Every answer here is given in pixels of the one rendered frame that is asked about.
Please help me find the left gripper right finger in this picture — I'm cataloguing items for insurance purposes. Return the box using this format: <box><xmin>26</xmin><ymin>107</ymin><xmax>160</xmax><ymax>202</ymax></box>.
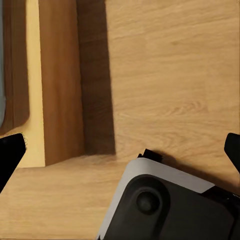
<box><xmin>224</xmin><ymin>133</ymin><xmax>240</xmax><ymax>173</ymax></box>

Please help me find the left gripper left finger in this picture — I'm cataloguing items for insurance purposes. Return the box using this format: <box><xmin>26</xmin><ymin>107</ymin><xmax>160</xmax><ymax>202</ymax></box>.
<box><xmin>0</xmin><ymin>133</ymin><xmax>26</xmax><ymax>192</ymax></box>

